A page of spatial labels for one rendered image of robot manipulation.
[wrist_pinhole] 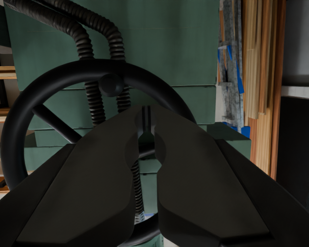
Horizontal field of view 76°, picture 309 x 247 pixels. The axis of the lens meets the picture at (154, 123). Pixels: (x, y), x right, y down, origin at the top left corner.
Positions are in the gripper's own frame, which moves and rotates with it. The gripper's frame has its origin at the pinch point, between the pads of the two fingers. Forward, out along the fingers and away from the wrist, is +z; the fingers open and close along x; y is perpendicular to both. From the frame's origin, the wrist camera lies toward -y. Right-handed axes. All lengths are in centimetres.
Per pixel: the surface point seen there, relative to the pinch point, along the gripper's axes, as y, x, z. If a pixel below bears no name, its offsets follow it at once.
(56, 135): 21.3, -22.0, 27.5
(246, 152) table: 26.5, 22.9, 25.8
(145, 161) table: 20.8, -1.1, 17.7
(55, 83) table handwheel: 3.6, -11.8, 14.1
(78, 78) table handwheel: 3.1, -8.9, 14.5
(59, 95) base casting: 12.7, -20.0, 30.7
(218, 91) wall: 116, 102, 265
